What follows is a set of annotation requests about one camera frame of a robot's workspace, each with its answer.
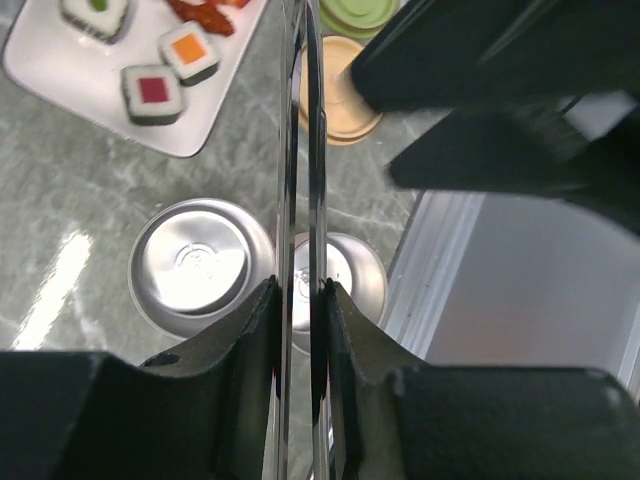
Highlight sushi roll green centre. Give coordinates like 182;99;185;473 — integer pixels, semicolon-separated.
58;0;133;44

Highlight green round lid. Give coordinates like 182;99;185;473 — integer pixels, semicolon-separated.
320;0;401;39

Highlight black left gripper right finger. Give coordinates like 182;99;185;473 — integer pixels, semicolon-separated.
326;282;639;479

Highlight white rectangular plate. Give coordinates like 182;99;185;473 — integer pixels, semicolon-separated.
3;1;266;158

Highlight beige round lid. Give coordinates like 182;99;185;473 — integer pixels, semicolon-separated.
323;35;382;145

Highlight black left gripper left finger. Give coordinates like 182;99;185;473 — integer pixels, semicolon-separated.
1;279;280;479

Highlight steel bowl near rail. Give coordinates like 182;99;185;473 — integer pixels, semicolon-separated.
128;198;276;340

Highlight sushi roll orange centre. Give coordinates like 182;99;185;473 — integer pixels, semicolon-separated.
157;21;221;87

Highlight steel bowl far from rail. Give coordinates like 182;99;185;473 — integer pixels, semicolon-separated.
292;232;388;355

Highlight metal food tongs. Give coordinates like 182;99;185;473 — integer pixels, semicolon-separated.
259;0;336;480

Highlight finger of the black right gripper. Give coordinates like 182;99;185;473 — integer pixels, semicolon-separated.
349;1;639;112
387;109;639;234

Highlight orange chicken wing piece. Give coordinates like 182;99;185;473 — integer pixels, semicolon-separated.
167;0;235;37

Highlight sushi roll red centre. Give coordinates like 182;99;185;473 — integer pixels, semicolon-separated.
120;64;185;126

